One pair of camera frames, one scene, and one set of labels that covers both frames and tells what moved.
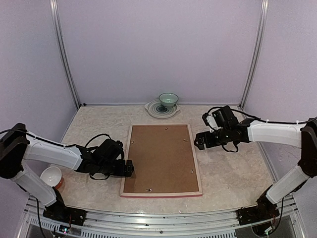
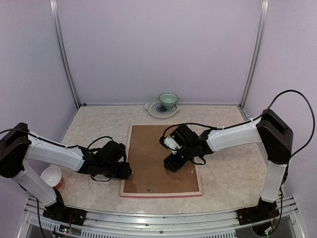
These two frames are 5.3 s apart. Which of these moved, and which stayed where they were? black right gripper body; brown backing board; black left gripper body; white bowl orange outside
Moved: black right gripper body
Stayed: brown backing board; black left gripper body; white bowl orange outside
